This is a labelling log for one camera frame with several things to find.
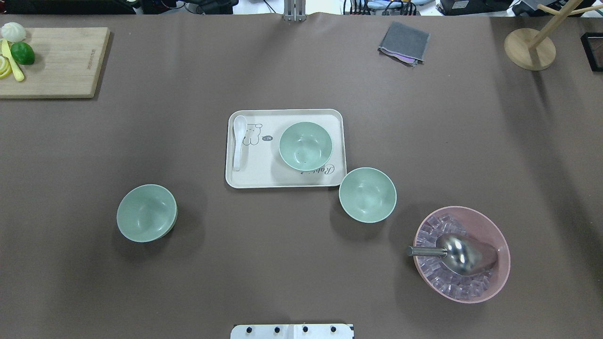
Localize green bowl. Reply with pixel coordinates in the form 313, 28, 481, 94
116, 184, 178, 243
278, 121, 333, 171
338, 167, 398, 223

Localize green bowl on tray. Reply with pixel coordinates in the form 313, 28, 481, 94
278, 121, 333, 171

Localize cream rectangular serving tray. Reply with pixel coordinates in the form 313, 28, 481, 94
225, 109, 347, 189

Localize white ceramic soup spoon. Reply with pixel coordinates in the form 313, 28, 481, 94
233, 115, 247, 171

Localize grey folded cloth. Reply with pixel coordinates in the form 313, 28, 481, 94
377, 22, 431, 67

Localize pink bowl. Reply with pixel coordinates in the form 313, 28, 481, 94
412, 206, 511, 303

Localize metal ice scoop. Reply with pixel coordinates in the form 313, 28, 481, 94
407, 233, 498, 276

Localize clear ice cubes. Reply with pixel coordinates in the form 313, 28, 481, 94
414, 214, 493, 300

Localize wooden cutting board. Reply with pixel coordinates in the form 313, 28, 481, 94
0, 27, 110, 99

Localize wooden mug tree stand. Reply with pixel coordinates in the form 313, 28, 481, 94
504, 0, 603, 71

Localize yellow plastic knife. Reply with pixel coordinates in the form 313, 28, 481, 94
1, 39, 24, 82

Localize green lime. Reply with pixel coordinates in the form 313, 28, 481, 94
9, 41, 36, 65

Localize lemon slice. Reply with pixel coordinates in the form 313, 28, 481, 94
0, 55, 12, 79

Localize black framed tray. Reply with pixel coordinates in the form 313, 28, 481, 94
580, 32, 603, 72

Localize white garlic bulb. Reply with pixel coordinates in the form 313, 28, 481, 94
0, 22, 27, 43

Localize aluminium frame post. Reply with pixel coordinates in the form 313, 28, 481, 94
283, 0, 307, 22

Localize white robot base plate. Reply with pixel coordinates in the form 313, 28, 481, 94
230, 323, 355, 339

